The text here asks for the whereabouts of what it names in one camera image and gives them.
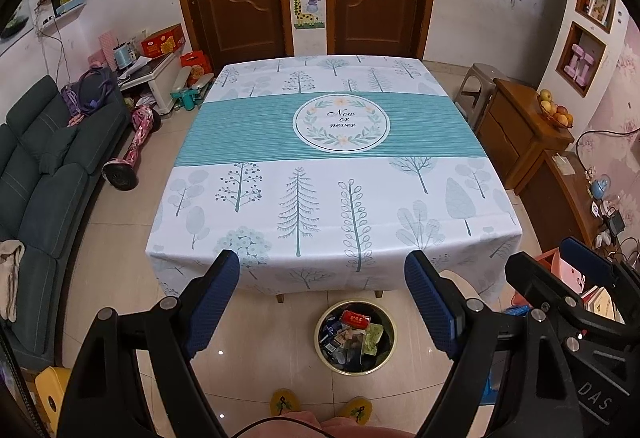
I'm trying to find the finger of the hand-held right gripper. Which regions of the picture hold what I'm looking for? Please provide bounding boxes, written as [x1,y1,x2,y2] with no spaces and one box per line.
[559,237,636,299]
[505,251,584,335]

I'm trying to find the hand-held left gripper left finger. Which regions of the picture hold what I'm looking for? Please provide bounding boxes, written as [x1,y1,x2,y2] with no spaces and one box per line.
[57,249,242,438]

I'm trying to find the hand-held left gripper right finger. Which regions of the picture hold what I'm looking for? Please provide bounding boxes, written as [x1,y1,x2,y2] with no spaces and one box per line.
[404,249,583,438]

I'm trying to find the round trash bin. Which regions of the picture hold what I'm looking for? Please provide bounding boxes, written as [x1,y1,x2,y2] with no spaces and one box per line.
[314,299,397,375]

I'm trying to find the pink box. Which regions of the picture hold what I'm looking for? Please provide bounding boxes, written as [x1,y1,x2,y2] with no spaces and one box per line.
[537,248,591,301]

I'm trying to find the stack of books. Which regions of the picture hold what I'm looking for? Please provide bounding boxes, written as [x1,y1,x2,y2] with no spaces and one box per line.
[582,285,626,321]

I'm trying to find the blue plastic stool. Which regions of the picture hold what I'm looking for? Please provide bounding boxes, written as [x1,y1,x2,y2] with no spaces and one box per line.
[480,304,530,405]

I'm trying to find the yellow slipper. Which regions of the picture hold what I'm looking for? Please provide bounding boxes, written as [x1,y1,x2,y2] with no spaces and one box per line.
[270,388,297,417]
[340,396,373,421]

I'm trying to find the brown wooden cabinet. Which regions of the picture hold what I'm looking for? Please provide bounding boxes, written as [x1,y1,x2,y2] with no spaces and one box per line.
[475,78,575,194]

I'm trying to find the bowl of fruit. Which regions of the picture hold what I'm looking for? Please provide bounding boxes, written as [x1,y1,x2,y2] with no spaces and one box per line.
[537,89,575,128]

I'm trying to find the pink patterned hoverboard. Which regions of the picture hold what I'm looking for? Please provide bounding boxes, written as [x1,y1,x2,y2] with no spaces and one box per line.
[102,107,162,191]

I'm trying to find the table with printed tablecloth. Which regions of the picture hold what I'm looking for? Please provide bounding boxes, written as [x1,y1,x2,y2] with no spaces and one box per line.
[146,56,523,304]

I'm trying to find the yellow stool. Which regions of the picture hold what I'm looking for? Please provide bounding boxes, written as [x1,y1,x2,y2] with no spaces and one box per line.
[34,366,73,438]

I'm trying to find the pink dumbbells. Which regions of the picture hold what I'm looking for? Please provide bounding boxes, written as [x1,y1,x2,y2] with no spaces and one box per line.
[564,43,598,86]

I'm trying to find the beige cloth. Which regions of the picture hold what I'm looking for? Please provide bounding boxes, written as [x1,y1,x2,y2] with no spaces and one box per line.
[0,239,26,321]

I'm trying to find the dark green sofa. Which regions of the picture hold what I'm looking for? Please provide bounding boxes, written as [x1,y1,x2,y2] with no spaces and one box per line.
[0,76,132,369]

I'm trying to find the grey-brown plastic stool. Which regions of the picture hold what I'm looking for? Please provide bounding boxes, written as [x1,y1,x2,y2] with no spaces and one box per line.
[456,63,501,129]

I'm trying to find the white low cabinet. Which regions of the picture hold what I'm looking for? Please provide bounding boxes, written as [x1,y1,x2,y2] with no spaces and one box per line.
[119,52,188,116]

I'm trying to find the small red gift box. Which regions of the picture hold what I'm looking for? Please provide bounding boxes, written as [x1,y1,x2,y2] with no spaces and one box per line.
[180,51,211,84]

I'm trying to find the purple bag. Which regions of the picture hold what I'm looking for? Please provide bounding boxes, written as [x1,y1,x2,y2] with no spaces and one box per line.
[61,67,121,119]

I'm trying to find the light blue cylinder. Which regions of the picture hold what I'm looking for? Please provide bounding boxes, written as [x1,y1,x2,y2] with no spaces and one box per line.
[114,43,138,69]

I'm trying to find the large red gift box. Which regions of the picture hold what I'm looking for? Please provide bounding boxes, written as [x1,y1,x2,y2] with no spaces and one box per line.
[141,24,187,58]

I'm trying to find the pink gift bag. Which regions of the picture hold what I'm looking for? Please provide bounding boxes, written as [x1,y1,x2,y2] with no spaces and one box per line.
[89,32,118,72]

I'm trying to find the thin black cable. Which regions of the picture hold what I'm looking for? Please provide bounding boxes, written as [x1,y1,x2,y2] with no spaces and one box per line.
[227,415,323,438]

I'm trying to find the picture frame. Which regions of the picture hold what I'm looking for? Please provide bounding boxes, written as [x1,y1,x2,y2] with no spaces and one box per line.
[587,0,613,22]

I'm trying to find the framed wall picture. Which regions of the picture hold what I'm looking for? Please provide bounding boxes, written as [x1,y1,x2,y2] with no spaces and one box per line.
[0,1,33,56]

